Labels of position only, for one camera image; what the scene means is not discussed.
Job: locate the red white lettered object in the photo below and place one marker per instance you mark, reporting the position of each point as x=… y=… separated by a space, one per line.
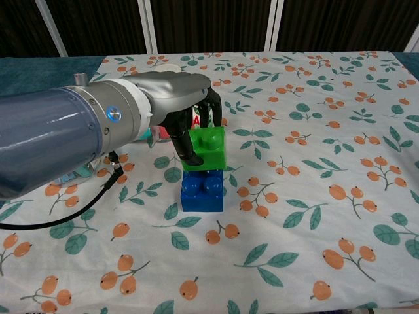
x=196 y=121

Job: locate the white frame post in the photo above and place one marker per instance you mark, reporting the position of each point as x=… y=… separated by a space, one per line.
x=52 y=27
x=273 y=25
x=149 y=26

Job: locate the pink teal small object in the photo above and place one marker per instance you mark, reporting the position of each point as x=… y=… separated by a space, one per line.
x=156 y=133

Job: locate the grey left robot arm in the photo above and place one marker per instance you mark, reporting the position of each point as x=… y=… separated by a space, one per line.
x=49 y=131

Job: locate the green building block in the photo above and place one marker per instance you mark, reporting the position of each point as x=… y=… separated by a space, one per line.
x=209 y=147

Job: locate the clear plastic teal item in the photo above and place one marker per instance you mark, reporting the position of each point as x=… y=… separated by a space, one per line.
x=77 y=175

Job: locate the floral white tablecloth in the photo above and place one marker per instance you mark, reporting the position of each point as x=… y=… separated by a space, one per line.
x=262 y=183

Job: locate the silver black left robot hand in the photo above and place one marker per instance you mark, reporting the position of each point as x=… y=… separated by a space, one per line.
x=170 y=91

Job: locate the white round object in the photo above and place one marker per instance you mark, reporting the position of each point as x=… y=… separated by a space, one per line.
x=168 y=68

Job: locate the blue building block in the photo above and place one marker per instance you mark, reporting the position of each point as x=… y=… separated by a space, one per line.
x=203 y=193

